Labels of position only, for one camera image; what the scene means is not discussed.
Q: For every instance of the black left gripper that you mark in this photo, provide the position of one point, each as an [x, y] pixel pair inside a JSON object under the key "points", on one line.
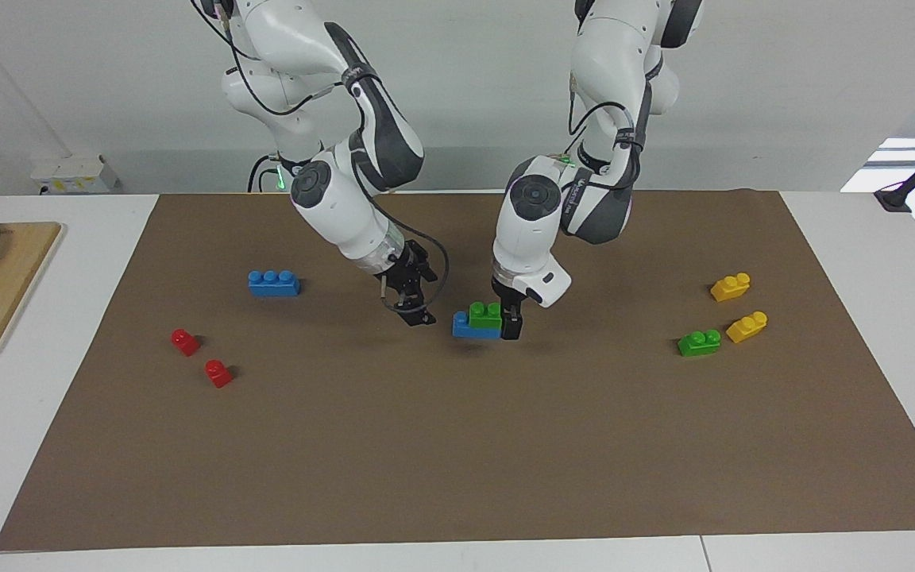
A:
{"points": [[507, 295]]}

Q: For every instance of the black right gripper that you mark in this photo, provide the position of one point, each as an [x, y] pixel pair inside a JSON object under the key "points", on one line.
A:
{"points": [[410, 274]]}

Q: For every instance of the green two-stud toy block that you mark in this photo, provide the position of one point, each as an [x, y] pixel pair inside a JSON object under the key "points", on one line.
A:
{"points": [[698, 344], [485, 316]]}

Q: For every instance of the blue three-stud toy block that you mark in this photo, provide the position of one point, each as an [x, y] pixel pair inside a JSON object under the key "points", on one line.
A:
{"points": [[273, 284], [473, 331]]}

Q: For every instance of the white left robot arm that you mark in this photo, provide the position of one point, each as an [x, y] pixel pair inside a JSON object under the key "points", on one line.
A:
{"points": [[533, 222]]}

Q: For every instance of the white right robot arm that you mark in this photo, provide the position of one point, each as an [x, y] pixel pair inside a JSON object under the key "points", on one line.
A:
{"points": [[338, 214]]}

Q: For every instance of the red one-stud toy block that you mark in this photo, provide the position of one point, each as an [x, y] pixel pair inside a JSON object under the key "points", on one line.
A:
{"points": [[184, 343], [218, 375]]}

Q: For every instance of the yellow two-stud toy block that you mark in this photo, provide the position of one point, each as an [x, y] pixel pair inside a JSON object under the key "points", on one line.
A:
{"points": [[729, 288], [746, 328]]}

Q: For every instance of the brown table mat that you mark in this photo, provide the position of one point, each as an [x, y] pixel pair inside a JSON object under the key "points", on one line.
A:
{"points": [[457, 445]]}

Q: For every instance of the white wall socket box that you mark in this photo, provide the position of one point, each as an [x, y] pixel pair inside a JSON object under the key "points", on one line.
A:
{"points": [[76, 175]]}

